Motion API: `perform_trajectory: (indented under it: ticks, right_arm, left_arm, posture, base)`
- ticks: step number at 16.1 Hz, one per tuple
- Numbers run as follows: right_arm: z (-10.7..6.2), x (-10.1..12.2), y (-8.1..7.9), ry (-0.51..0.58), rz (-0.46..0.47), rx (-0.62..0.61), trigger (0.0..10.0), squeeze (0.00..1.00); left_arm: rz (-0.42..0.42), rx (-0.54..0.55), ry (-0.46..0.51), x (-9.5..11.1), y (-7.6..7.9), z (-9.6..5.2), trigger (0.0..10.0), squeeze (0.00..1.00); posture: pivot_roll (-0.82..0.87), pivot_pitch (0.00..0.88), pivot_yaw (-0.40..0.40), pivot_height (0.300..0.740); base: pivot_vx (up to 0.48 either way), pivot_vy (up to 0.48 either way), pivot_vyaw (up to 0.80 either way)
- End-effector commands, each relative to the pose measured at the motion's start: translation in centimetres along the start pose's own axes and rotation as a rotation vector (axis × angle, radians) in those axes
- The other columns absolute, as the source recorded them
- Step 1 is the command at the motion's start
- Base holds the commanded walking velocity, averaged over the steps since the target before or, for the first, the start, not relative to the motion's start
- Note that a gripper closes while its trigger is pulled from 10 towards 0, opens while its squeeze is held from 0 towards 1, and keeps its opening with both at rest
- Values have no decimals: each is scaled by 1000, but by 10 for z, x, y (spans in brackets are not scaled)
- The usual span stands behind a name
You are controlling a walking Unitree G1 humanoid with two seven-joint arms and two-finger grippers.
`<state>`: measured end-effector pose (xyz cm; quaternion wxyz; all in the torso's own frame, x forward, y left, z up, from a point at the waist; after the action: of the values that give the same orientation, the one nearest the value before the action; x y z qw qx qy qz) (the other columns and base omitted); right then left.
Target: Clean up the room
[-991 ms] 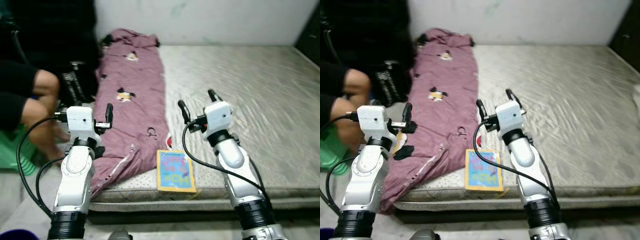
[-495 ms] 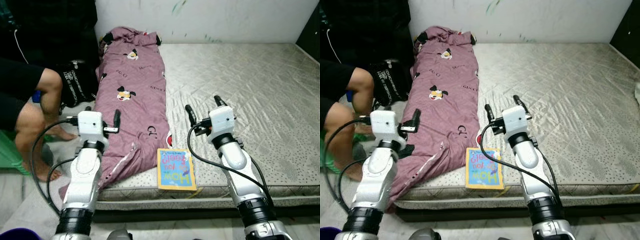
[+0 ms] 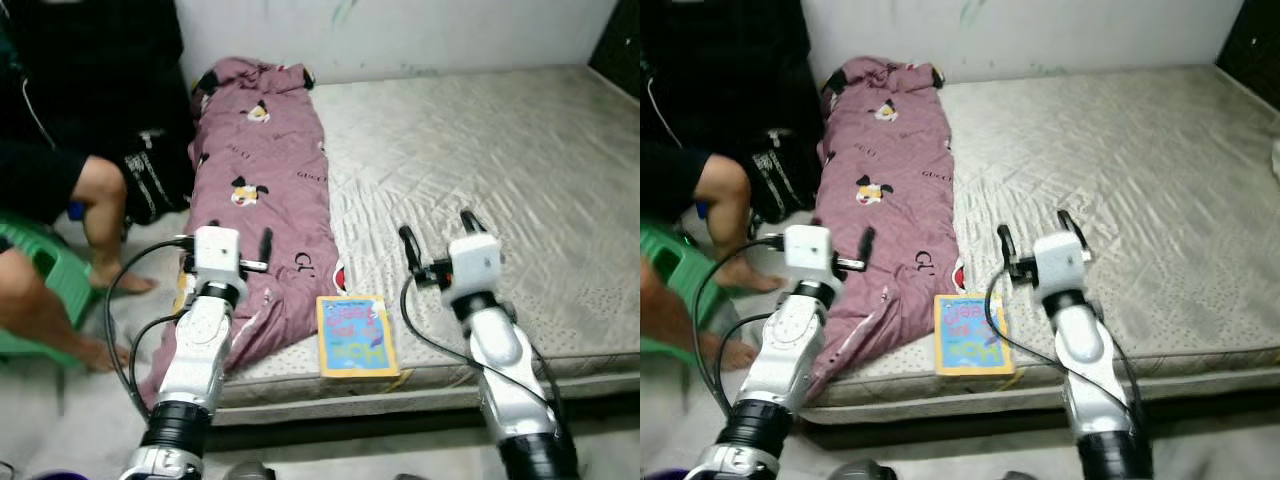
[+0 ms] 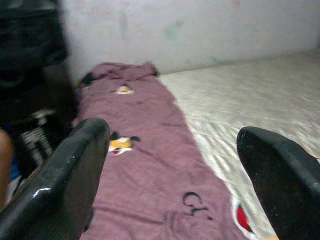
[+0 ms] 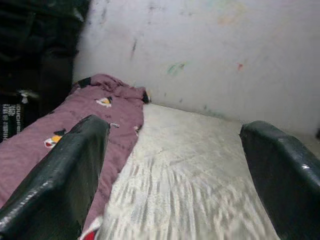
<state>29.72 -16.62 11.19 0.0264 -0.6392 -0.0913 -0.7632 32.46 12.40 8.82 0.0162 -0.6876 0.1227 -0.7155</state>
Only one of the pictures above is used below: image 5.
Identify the white quilted mattress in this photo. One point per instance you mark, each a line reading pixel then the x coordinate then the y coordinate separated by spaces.
pixel 187 175

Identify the black bag with white print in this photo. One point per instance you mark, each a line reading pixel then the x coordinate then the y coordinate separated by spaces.
pixel 15 117

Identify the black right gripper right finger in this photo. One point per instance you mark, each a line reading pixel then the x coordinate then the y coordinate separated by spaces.
pixel 290 190

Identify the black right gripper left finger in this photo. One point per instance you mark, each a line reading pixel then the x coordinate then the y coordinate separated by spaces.
pixel 50 190

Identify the purple cartoon print blanket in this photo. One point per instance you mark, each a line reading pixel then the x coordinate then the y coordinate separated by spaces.
pixel 120 112

